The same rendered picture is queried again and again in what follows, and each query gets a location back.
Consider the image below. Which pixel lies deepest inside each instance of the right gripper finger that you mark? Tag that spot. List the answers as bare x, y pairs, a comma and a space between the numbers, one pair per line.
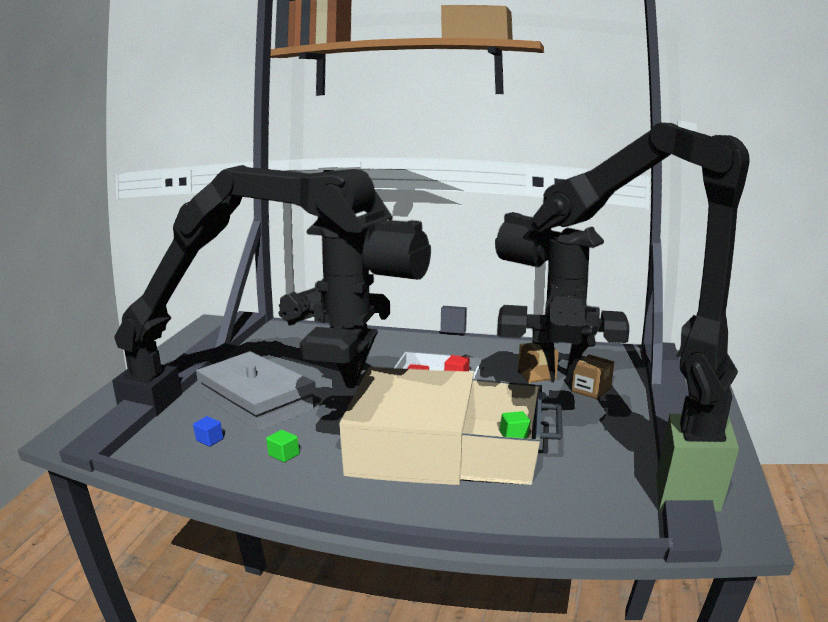
369, 335
350, 371

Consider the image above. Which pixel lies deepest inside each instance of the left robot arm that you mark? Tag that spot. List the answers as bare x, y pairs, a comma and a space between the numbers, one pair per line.
704, 345

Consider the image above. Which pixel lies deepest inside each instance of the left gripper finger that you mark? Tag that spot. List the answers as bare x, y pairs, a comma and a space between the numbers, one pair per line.
548, 349
575, 354

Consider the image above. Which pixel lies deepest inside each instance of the white open tray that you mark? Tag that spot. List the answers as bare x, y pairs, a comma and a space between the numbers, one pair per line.
436, 362

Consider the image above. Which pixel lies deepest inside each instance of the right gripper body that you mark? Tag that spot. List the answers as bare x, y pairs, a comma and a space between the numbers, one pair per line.
347, 301

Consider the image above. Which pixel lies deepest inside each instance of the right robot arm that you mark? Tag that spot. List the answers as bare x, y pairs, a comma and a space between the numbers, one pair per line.
384, 246

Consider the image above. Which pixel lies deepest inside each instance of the blue block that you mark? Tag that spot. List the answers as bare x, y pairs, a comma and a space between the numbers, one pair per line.
208, 431

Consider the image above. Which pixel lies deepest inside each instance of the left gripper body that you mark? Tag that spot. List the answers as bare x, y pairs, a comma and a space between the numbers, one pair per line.
513, 319

